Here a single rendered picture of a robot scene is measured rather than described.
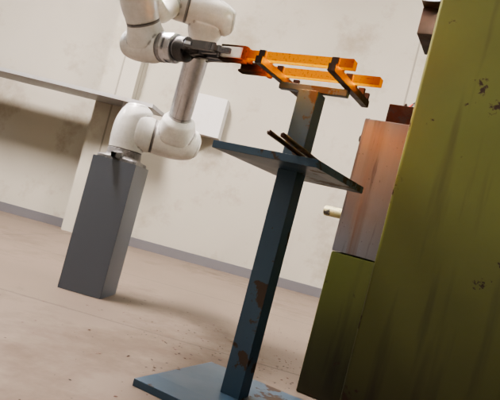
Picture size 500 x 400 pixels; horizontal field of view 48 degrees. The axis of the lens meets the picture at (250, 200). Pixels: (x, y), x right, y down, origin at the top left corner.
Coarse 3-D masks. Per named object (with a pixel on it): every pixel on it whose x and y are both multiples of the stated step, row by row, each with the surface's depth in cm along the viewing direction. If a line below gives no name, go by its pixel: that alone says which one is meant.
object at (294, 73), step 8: (248, 64) 169; (256, 64) 167; (240, 72) 171; (248, 72) 169; (256, 72) 167; (264, 72) 164; (288, 72) 162; (296, 72) 160; (304, 72) 159; (312, 72) 158; (320, 72) 157; (328, 72) 156; (320, 80) 158; (328, 80) 156; (336, 80) 154; (360, 80) 151; (368, 80) 150; (376, 80) 148
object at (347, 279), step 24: (336, 264) 181; (360, 264) 178; (336, 288) 180; (360, 288) 177; (336, 312) 179; (360, 312) 176; (312, 336) 181; (336, 336) 178; (312, 360) 180; (336, 360) 177; (312, 384) 179; (336, 384) 176
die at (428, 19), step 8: (424, 8) 195; (432, 8) 194; (424, 16) 195; (432, 16) 194; (424, 24) 195; (432, 24) 194; (424, 32) 194; (432, 32) 193; (424, 40) 200; (424, 48) 208
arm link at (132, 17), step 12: (120, 0) 164; (132, 0) 161; (144, 0) 162; (156, 0) 166; (168, 0) 207; (132, 12) 163; (144, 12) 164; (156, 12) 167; (168, 12) 199; (132, 24) 166
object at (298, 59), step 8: (248, 48) 155; (248, 56) 154; (272, 56) 151; (280, 56) 150; (288, 56) 148; (296, 56) 147; (304, 56) 146; (312, 56) 145; (320, 56) 144; (288, 64) 151; (296, 64) 149; (304, 64) 147; (312, 64) 146; (320, 64) 144; (328, 64) 143; (344, 64) 140; (352, 64) 139
